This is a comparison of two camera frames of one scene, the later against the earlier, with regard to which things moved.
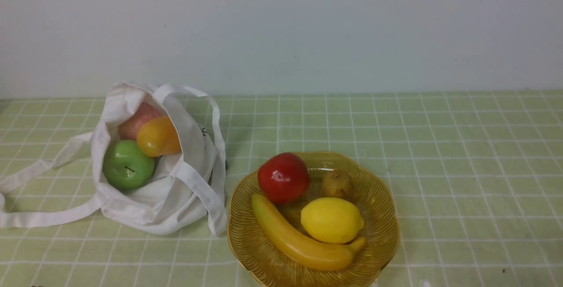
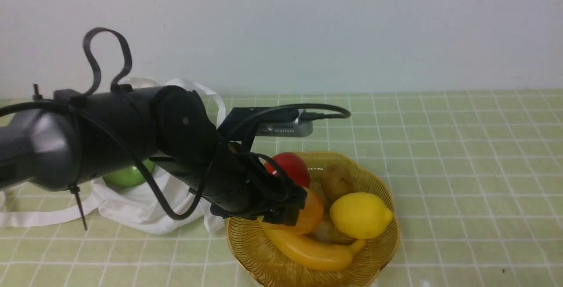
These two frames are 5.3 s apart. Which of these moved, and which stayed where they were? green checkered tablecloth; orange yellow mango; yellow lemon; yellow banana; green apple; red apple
Moved: yellow lemon; orange yellow mango
Stayed: green checkered tablecloth; yellow banana; red apple; green apple
